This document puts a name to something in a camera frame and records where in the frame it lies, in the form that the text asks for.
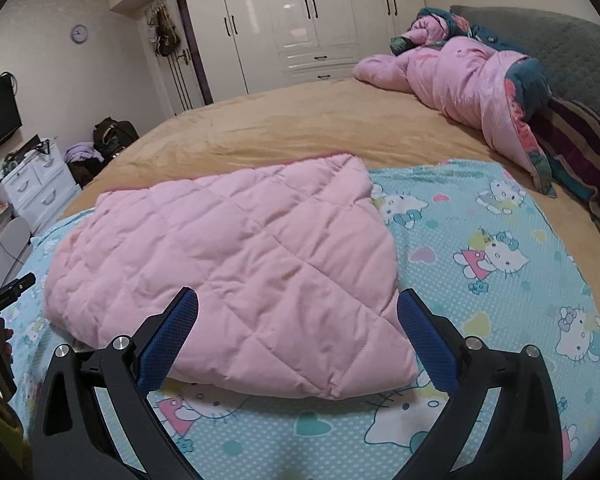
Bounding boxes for pink quilted jacket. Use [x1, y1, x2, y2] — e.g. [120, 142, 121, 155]
[42, 152, 416, 401]

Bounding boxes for hanging brown bags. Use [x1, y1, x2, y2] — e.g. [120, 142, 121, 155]
[147, 5, 184, 57]

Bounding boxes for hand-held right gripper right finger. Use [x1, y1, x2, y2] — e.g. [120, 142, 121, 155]
[396, 287, 563, 480]

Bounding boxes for white room door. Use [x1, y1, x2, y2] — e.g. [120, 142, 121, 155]
[140, 0, 207, 117]

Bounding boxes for purple clothes pile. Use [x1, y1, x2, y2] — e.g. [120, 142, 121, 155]
[64, 142, 105, 165]

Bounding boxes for dark striped blanket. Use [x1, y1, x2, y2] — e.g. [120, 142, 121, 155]
[530, 97, 600, 239]

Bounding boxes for grey quilted headboard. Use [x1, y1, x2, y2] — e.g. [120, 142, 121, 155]
[450, 5, 600, 131]

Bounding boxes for dark backpack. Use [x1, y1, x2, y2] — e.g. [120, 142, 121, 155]
[92, 117, 140, 157]

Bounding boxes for blue cartoon printed blanket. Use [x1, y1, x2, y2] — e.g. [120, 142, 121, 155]
[2, 157, 600, 480]

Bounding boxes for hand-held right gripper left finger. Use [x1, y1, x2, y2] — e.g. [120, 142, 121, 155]
[32, 287, 203, 480]

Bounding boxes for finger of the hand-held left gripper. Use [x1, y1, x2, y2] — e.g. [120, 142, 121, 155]
[0, 272, 37, 302]

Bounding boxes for pink floral duvet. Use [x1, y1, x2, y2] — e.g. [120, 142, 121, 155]
[354, 7, 559, 196]

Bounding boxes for white rounded desk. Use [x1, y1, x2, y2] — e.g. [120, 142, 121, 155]
[0, 215, 34, 302]

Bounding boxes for bed with tan sheet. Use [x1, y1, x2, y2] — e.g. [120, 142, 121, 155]
[82, 77, 600, 321]

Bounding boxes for white drawer chest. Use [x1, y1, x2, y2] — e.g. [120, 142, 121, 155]
[0, 139, 82, 234]

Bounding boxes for white glossy wardrobe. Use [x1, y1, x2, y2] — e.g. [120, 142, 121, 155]
[107, 0, 427, 95]

